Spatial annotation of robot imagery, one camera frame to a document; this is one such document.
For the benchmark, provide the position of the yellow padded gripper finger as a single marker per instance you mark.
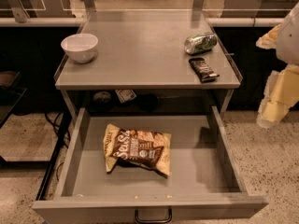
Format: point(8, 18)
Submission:
point(269, 40)
point(280, 94)

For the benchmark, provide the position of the brown chip bag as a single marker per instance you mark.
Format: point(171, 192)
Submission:
point(146, 149)

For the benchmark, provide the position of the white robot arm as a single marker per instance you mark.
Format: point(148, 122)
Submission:
point(287, 49)

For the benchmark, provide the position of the grey cabinet counter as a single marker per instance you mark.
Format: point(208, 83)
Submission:
point(144, 49)

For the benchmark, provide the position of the white printed packet under counter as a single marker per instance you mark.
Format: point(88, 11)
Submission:
point(125, 95)

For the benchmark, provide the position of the dark round object under counter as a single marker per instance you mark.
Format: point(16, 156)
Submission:
point(102, 98)

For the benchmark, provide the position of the green soda can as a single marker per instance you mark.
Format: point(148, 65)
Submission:
point(200, 43)

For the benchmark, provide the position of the black snack bar wrapper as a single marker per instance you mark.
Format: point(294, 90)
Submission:
point(202, 70)

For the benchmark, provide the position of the white ceramic bowl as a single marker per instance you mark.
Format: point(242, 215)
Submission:
point(81, 48)

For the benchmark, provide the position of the black drawer handle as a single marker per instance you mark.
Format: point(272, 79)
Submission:
point(153, 216)

